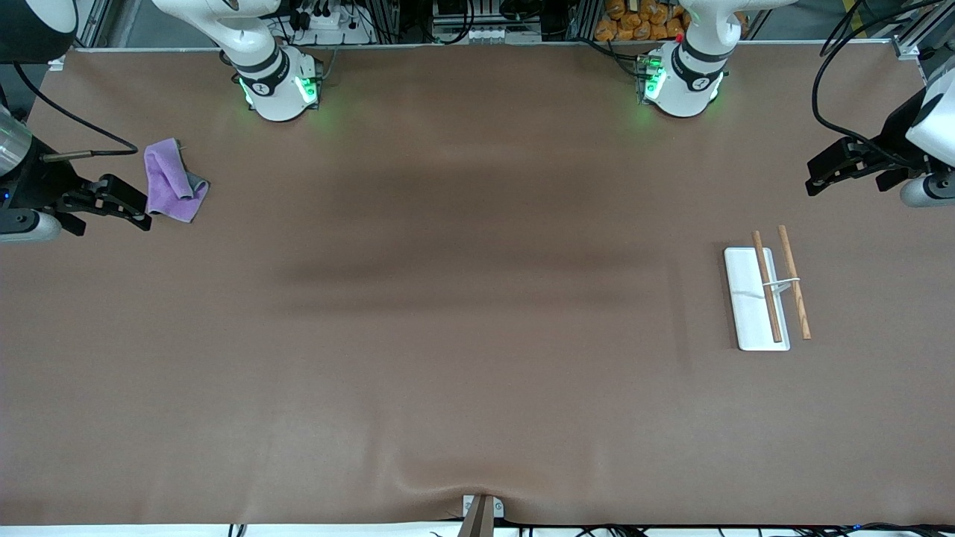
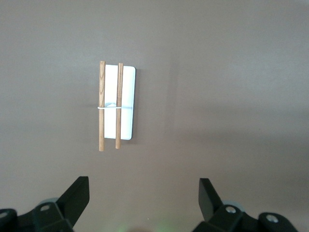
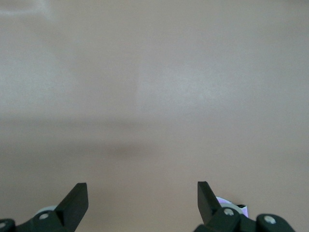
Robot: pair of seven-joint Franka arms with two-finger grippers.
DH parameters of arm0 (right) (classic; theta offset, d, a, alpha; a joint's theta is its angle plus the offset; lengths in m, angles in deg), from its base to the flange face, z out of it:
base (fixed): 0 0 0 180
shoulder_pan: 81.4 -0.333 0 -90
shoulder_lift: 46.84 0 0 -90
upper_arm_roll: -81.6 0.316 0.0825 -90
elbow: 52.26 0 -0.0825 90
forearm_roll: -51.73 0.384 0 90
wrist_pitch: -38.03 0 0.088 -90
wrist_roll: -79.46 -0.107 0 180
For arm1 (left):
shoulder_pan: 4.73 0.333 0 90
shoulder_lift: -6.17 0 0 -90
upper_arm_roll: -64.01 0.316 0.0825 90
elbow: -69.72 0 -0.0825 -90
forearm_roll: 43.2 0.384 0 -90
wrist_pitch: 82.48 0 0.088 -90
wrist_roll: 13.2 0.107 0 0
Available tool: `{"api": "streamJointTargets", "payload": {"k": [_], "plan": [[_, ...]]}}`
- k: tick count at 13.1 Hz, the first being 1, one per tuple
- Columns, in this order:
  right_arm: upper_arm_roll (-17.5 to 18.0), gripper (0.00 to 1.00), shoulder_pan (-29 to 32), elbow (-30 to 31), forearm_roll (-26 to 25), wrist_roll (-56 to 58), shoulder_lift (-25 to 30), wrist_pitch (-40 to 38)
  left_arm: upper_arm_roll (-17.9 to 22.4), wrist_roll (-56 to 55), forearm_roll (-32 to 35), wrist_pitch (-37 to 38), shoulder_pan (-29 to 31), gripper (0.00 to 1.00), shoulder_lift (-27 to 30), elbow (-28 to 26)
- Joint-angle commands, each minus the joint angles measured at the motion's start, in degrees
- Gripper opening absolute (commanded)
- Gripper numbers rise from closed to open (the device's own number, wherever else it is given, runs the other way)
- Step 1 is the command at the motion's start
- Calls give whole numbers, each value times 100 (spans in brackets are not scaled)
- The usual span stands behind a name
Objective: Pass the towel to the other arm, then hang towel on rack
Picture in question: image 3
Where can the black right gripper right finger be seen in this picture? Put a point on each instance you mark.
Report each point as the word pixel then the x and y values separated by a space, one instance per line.
pixel 207 205

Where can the purple towel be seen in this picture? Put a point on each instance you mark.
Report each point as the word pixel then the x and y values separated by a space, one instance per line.
pixel 221 201

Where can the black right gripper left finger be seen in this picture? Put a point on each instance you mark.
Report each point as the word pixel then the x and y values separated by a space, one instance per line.
pixel 74 205

